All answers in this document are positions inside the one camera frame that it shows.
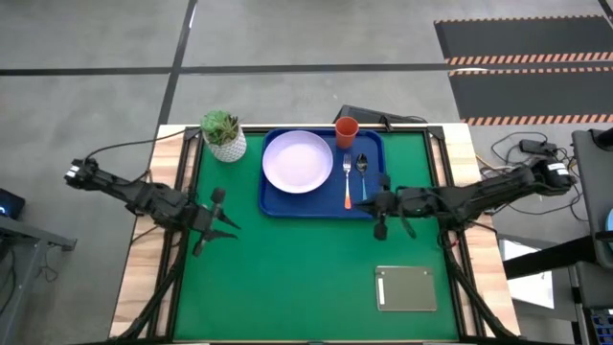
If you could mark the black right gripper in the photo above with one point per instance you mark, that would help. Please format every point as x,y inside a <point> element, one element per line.
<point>390,203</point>

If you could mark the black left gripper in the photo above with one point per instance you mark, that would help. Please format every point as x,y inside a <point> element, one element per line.
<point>203,218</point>

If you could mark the orange plastic cup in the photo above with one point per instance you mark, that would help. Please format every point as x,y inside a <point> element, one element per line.
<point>346,136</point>

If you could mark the lilac round plate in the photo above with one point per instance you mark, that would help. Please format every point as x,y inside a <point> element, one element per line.
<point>297,160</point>

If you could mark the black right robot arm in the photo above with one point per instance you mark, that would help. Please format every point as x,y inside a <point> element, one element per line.
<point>479,196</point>

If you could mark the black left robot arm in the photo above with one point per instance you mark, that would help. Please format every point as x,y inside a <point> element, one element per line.
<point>143,196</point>

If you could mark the blue plastic tray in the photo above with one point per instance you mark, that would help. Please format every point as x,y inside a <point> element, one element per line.
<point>311,206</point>

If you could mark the succulent in white patterned pot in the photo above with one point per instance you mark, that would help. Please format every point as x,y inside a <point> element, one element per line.
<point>230,148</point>

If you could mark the grey rectangular pad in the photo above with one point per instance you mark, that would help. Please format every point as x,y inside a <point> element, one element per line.
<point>407,290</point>

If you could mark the black flat device case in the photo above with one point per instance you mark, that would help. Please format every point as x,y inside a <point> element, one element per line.
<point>359,114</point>

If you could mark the green table mat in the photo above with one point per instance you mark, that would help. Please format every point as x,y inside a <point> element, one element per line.
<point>287,297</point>

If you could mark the black power adapter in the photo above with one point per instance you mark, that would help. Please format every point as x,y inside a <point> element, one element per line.
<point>531,145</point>

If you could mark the white paper sheet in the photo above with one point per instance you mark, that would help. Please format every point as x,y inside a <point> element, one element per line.
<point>531,292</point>

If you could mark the black bar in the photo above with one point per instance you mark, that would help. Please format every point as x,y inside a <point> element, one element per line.
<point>551,256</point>

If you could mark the black hazard-striped floor mat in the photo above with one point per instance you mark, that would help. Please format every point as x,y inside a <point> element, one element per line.
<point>527,93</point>
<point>522,38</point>

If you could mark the grey metal desk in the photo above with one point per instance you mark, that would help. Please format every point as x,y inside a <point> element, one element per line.
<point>19,239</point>

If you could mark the black device with blue light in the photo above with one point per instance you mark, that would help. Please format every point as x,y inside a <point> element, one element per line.
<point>9,203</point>

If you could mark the dark grey cabinet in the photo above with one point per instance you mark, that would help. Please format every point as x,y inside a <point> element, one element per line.
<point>591,191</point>

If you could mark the light blue round object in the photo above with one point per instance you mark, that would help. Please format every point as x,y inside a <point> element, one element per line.
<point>610,223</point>

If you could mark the device with coloured buttons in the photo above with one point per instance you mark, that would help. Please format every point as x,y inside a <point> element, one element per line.
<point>603,328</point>

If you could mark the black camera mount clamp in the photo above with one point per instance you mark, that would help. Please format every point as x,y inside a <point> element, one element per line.
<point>386,125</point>

